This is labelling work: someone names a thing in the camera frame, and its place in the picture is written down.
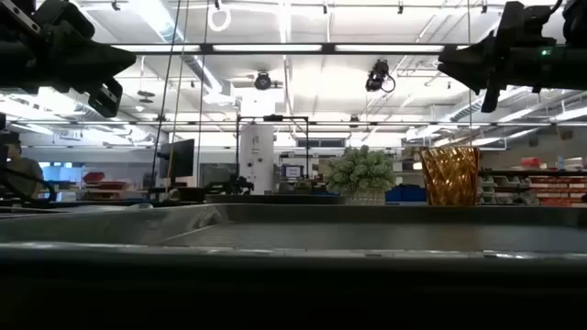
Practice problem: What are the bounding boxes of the overhead frame beam with lights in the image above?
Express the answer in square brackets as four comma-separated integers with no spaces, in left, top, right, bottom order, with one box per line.
[109,42,470,57]

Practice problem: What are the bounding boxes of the thin hanging cable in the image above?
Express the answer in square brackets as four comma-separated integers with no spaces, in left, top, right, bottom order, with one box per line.
[466,0,473,148]

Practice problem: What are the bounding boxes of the small blue display screen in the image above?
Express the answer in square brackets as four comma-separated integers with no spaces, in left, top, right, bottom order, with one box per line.
[281,164,305,181]

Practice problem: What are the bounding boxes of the black computer monitor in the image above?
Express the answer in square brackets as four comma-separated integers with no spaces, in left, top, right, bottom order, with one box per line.
[157,137,196,181]

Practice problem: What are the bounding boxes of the red storage bin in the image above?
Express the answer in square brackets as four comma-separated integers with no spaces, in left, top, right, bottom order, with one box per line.
[81,170,133,192]

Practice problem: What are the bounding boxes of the white cable loop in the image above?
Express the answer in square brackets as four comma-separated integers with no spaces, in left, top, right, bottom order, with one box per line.
[206,3,232,34]

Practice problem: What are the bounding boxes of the hanging dark cable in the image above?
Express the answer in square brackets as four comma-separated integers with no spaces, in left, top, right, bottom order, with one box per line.
[195,0,211,187]
[150,0,183,187]

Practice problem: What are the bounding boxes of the thin overhead frame beam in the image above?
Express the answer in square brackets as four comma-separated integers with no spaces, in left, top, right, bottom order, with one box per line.
[0,119,587,128]

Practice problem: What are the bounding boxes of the green potted artificial plant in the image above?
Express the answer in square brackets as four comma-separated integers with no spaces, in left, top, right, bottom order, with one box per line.
[324,145,397,206]

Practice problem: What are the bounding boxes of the person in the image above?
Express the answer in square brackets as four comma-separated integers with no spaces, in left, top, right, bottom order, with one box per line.
[0,131,46,201]

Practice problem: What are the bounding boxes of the round black ceiling device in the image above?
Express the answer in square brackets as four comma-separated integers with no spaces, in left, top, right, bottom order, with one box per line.
[253,70,273,92]

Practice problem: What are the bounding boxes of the storage shelf with bins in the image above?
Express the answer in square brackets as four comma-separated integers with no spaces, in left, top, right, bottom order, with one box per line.
[476,155,587,207]

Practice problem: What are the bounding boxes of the blue storage bins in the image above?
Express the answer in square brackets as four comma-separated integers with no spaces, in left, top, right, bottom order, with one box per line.
[384,184,428,204]

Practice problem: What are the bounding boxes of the white cylindrical tank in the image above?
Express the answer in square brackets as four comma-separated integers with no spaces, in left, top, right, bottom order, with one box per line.
[238,124,276,195]

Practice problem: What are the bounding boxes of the black overhead camera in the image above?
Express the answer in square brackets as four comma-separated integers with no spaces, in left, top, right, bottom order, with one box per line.
[364,58,397,94]

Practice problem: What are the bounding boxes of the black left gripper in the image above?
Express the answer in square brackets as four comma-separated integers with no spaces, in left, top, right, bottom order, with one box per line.
[0,0,138,118]

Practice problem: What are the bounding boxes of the amber ribbed glass cup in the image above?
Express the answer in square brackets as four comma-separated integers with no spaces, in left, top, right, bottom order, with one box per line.
[420,145,481,207]

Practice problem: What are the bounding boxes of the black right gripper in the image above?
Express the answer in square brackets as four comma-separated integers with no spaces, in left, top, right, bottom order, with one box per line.
[437,2,587,114]

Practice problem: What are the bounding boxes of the black serving tray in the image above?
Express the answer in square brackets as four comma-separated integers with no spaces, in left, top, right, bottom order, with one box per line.
[0,203,587,330]

